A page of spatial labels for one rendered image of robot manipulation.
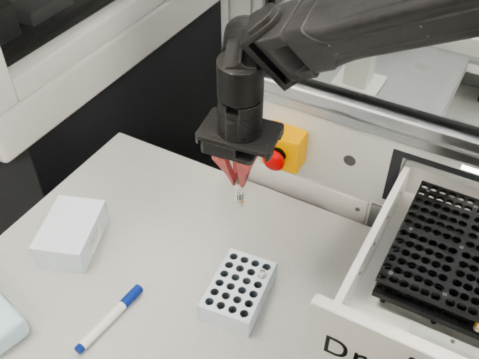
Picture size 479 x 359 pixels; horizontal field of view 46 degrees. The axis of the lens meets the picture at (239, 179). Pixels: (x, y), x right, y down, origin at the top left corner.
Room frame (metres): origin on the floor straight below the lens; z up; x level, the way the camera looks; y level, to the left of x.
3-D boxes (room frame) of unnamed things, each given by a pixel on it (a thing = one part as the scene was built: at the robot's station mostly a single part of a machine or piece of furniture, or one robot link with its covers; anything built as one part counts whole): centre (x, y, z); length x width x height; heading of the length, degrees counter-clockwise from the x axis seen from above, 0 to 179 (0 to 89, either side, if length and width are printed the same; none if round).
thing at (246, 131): (0.58, 0.00, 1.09); 0.10 x 0.07 x 0.07; 69
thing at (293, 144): (0.78, -0.08, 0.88); 0.07 x 0.05 x 0.07; 61
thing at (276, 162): (0.75, -0.06, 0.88); 0.04 x 0.03 x 0.04; 61
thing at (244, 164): (0.59, 0.01, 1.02); 0.07 x 0.07 x 0.09; 69
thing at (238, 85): (0.59, 0.00, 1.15); 0.07 x 0.06 x 0.07; 176
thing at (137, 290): (0.50, 0.20, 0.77); 0.14 x 0.02 x 0.02; 146
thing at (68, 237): (0.66, 0.29, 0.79); 0.13 x 0.09 x 0.05; 171
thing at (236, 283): (0.54, 0.00, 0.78); 0.12 x 0.08 x 0.04; 158
